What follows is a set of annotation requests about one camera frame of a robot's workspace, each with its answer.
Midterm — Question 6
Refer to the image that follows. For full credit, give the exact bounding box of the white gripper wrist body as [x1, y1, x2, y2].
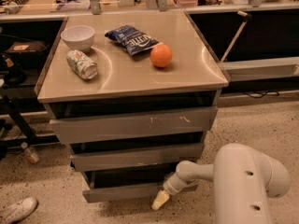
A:
[163, 172, 188, 195]

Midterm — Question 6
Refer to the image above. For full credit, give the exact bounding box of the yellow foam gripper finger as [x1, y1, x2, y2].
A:
[151, 190, 170, 210]

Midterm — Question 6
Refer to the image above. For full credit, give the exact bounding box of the grey bottom drawer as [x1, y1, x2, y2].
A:
[81, 162, 200, 203]

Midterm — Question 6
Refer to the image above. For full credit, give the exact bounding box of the grey drawer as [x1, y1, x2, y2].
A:
[81, 162, 200, 203]
[50, 106, 217, 144]
[70, 143, 204, 172]

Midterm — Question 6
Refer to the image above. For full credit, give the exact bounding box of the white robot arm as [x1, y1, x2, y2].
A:
[151, 143, 291, 224]

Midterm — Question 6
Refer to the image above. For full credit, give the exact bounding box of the grey middle drawer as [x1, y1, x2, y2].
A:
[70, 143, 204, 172]

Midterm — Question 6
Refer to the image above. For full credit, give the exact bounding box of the grey top drawer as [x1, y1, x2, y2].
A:
[50, 106, 217, 144]

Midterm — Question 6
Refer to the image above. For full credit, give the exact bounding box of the grey cabinet with steel top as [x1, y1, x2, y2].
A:
[35, 10, 231, 191]

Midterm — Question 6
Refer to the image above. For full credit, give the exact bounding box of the orange fruit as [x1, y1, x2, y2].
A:
[149, 44, 172, 68]

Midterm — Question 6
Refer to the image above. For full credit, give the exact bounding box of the plastic bottle on floor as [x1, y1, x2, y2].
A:
[21, 142, 39, 163]

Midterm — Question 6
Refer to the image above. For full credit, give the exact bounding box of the blue chip bag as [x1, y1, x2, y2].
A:
[105, 25, 159, 56]

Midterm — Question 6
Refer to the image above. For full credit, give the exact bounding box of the white shoe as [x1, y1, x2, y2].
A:
[0, 197, 38, 224]

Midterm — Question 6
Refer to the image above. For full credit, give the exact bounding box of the white stick with black tip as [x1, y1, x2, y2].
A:
[221, 10, 252, 63]

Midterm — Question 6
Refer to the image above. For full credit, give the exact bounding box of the white bowl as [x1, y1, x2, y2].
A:
[61, 25, 95, 51]

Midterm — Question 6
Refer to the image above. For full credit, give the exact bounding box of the black stand leg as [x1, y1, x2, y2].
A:
[3, 95, 37, 144]

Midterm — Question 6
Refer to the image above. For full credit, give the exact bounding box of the black bag on shelf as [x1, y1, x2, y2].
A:
[5, 41, 48, 59]

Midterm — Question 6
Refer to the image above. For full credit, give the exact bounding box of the black cable on floor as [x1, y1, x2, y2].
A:
[243, 90, 280, 99]

